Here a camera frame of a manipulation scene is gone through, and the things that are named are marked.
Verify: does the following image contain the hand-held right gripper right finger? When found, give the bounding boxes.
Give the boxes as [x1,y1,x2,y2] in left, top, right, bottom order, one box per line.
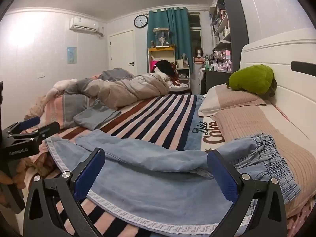
[207,150,288,237]

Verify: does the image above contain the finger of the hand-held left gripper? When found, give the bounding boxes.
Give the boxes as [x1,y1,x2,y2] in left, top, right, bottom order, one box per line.
[7,121,61,142]
[2,116,41,136]

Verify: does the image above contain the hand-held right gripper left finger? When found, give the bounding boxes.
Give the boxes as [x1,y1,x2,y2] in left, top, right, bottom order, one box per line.
[23,148,106,237]

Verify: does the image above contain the light blue denim pants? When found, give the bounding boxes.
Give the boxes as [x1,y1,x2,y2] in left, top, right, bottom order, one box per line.
[44,129,302,235]

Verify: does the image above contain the person's left hand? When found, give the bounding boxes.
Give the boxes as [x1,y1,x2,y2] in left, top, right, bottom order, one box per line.
[0,169,26,187]

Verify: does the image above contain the beige floral sheet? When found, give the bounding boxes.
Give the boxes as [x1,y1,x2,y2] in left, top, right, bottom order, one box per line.
[24,96,58,122]

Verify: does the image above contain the pink grey striped blanket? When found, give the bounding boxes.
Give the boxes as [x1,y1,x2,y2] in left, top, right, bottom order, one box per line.
[44,95,92,129]

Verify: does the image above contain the folded grey-blue cloth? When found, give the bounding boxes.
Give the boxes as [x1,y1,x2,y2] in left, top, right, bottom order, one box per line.
[73,99,122,131]

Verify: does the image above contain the beige quilted mat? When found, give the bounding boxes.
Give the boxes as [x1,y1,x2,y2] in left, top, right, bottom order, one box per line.
[212,105,316,218]

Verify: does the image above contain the beige pillow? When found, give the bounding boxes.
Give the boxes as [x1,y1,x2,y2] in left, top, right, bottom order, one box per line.
[198,83,267,117]

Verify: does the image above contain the pink dotted sheet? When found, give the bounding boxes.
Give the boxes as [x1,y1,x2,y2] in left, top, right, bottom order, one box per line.
[284,197,316,237]

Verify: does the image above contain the grey beige duvet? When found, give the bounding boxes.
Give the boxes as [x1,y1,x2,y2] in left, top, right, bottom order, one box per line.
[53,68,171,110]

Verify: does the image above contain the green plush toy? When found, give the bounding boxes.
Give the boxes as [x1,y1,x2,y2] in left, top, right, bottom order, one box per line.
[228,64,277,96]

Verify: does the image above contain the white door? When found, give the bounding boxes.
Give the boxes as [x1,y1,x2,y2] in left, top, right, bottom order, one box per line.
[109,30,136,76]

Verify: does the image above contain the white air conditioner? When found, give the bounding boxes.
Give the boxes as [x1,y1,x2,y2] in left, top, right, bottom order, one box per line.
[69,16,100,33]

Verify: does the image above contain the black white plush toy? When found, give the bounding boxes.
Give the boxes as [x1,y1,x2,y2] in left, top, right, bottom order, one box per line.
[153,60,179,84]

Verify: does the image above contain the yellow shelf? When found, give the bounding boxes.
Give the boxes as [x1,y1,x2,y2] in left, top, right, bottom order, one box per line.
[148,46,176,74]

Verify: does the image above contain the white headboard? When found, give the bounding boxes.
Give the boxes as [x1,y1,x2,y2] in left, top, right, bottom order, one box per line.
[239,28,316,139]

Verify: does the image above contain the glass display case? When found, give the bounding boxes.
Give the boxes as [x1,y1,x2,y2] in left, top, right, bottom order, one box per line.
[152,28,171,48]

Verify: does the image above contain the window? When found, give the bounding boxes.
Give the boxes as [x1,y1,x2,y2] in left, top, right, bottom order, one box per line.
[188,12,202,62]

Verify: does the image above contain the teal curtain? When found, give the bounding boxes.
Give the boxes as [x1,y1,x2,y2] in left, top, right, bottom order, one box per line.
[147,7,190,74]

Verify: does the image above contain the dark bookshelf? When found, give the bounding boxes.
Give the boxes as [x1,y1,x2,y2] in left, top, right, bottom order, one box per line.
[206,0,249,87]

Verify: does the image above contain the wall poster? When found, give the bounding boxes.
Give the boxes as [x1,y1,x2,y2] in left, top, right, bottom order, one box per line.
[67,46,77,64]

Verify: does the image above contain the round wall clock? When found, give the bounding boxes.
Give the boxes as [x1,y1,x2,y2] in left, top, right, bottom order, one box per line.
[134,15,149,28]

